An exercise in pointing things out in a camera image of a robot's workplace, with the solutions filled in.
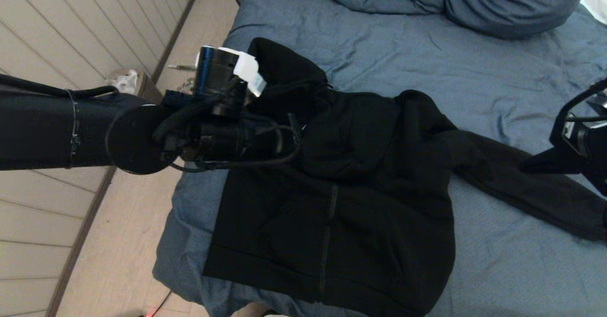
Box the black garment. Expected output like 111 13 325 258
202 37 607 317

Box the blue bed sheet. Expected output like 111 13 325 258
153 0 607 317

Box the brown trash bin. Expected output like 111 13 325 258
107 68 164 105

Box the clear plastic bin bag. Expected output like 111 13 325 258
111 69 139 94

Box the blue pillow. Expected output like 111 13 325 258
443 0 593 40

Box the thin black left camera cable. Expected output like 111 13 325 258
171 113 303 173

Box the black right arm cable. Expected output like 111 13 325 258
550 77 607 148

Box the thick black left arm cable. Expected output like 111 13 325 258
152 77 242 142

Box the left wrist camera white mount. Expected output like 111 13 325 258
194 46 267 118

